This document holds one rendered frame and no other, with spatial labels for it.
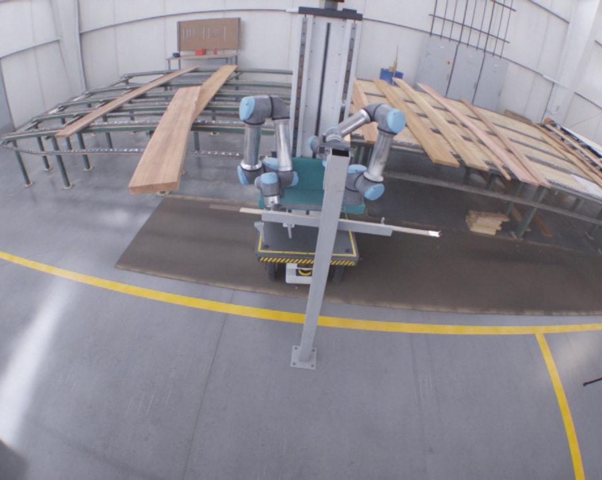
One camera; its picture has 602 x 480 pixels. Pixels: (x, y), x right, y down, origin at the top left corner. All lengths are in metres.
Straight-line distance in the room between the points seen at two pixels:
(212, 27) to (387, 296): 7.93
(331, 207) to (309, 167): 0.89
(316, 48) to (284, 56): 6.82
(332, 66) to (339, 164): 0.95
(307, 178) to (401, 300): 1.13
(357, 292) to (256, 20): 7.64
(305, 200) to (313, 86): 0.69
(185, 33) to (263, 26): 2.17
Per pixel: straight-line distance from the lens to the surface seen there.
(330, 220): 1.05
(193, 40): 9.01
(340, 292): 2.21
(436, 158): 2.42
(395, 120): 1.57
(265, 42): 8.62
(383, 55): 8.58
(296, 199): 1.84
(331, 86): 1.81
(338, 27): 1.78
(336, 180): 0.96
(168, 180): 1.61
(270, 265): 2.10
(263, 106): 1.49
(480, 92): 8.93
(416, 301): 2.35
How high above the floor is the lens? 1.67
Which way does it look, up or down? 40 degrees down
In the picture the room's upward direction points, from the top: 6 degrees clockwise
